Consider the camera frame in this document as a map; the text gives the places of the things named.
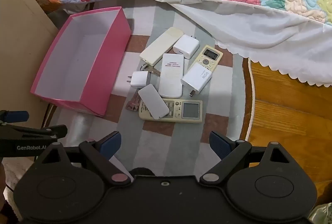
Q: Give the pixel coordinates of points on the brown cardboard box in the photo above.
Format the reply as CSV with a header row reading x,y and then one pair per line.
x,y
20,32

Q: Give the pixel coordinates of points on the large cream remote control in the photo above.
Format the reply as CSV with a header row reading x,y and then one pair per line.
x,y
190,111

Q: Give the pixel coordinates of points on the long cream power bank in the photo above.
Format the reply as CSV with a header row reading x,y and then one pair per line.
x,y
160,46

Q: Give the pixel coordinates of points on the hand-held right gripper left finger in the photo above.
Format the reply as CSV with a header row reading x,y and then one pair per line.
x,y
111,144

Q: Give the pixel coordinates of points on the white cube charger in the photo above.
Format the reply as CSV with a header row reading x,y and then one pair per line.
x,y
185,46

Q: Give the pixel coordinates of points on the small white plug charger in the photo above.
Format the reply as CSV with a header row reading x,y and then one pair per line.
x,y
140,79

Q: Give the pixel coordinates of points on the large white charger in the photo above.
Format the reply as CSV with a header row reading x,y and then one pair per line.
x,y
197,78

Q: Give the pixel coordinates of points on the white remote control red label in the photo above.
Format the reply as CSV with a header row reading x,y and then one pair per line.
x,y
170,81

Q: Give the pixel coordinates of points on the pink cardboard box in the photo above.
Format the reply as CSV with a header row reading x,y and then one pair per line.
x,y
103,71

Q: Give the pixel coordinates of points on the checkered rug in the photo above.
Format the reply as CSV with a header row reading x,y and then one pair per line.
x,y
166,141

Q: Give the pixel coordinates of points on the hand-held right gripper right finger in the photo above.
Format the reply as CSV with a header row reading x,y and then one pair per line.
x,y
219,145

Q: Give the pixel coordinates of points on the white scalloped bed sheet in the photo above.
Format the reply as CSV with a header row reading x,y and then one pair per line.
x,y
259,29

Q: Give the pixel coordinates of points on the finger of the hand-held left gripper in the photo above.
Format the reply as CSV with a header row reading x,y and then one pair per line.
x,y
36,132
16,116

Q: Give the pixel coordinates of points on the small yellow remote control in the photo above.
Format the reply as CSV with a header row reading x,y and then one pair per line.
x,y
207,60

